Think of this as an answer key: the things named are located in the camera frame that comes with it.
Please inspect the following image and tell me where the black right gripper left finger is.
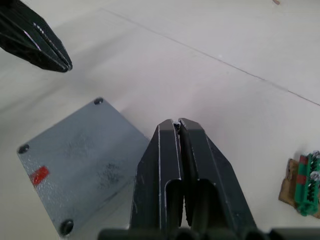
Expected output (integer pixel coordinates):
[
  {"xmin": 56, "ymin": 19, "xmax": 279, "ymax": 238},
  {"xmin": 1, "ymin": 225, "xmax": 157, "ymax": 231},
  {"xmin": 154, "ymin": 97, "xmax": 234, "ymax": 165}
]
[{"xmin": 129, "ymin": 118, "xmax": 186, "ymax": 231}]

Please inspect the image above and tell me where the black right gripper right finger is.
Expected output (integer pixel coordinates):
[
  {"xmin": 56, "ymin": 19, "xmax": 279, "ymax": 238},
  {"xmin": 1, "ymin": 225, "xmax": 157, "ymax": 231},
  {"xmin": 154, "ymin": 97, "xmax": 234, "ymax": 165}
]
[{"xmin": 178, "ymin": 117, "xmax": 258, "ymax": 231}]

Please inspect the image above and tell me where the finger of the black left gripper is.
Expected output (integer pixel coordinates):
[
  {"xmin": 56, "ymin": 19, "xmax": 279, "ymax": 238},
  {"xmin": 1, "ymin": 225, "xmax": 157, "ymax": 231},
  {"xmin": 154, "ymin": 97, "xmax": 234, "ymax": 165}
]
[
  {"xmin": 18, "ymin": 0, "xmax": 74, "ymax": 70},
  {"xmin": 0, "ymin": 0, "xmax": 69, "ymax": 74}
]

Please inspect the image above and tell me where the grey metal box lid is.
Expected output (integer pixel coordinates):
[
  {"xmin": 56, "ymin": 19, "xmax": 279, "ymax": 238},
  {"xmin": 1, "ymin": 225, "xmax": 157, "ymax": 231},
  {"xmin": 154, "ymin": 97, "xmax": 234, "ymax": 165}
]
[{"xmin": 16, "ymin": 96, "xmax": 151, "ymax": 237}]

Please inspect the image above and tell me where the green screw holder block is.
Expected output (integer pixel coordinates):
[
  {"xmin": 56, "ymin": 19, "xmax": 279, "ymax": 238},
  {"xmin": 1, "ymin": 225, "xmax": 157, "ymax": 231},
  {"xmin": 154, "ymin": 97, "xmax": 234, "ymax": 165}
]
[{"xmin": 294, "ymin": 150, "xmax": 320, "ymax": 217}]

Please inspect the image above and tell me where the brown cardboard base piece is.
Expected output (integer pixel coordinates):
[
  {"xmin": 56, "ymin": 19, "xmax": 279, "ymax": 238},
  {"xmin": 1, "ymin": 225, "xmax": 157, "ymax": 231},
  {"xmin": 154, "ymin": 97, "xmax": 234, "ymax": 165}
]
[{"xmin": 278, "ymin": 157, "xmax": 301, "ymax": 205}]

